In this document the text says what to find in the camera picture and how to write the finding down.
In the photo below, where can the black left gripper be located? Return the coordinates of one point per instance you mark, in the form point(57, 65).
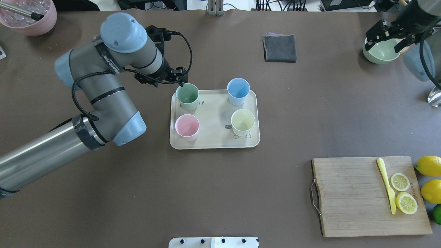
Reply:
point(166, 70)

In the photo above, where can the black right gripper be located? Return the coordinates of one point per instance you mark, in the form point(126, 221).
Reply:
point(403, 25)

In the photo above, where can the mint green cup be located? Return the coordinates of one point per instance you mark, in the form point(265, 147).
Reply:
point(188, 95)

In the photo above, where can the pink cup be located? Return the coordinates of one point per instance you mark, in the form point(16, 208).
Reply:
point(187, 127)

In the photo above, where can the light blue cup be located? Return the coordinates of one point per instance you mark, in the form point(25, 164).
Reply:
point(238, 90)

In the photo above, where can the cream white cup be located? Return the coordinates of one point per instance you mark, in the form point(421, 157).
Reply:
point(242, 121)

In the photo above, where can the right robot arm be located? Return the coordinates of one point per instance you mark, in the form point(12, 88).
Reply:
point(427, 48)

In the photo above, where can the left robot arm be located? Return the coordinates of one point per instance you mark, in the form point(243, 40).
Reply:
point(106, 112)

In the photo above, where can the cream plastic tray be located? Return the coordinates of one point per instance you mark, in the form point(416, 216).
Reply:
point(214, 112)

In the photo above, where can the mint green bowl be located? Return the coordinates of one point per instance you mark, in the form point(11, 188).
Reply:
point(382, 52)

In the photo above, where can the metal ice scoop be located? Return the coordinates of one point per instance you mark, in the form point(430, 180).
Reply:
point(434, 97)

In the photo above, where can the grey folded cloth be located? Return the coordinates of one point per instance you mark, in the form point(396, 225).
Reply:
point(279, 47)

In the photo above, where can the yellow plastic knife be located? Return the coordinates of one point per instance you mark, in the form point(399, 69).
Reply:
point(390, 192)

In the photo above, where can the yellow lemon left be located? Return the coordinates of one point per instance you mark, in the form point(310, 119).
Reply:
point(429, 166)

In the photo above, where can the yellow lemon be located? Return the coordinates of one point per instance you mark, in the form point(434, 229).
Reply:
point(429, 166)
point(431, 191)

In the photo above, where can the yellow lemon right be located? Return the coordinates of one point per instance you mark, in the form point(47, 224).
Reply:
point(431, 191)

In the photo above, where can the metal muddler tool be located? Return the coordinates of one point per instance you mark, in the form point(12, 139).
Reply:
point(20, 11)

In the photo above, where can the lemon half right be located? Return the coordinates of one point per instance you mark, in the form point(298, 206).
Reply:
point(406, 203)

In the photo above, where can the wooden cutting board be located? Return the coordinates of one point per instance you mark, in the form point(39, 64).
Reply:
point(353, 201)

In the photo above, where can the pink bowl with ice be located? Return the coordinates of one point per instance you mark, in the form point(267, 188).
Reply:
point(27, 26)

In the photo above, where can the green lime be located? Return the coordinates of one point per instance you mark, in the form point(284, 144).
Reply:
point(436, 214)

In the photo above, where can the aluminium frame post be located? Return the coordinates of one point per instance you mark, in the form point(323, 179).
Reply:
point(215, 7)

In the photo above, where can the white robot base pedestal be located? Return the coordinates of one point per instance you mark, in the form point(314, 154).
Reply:
point(214, 242)

